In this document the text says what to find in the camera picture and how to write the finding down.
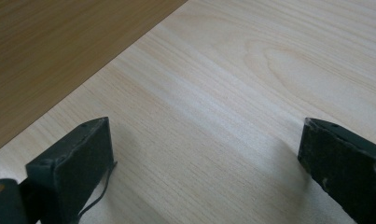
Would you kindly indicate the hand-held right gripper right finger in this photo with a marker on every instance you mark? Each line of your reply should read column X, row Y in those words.
column 347, row 168

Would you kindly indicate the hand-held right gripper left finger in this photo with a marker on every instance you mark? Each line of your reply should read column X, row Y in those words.
column 67, row 174

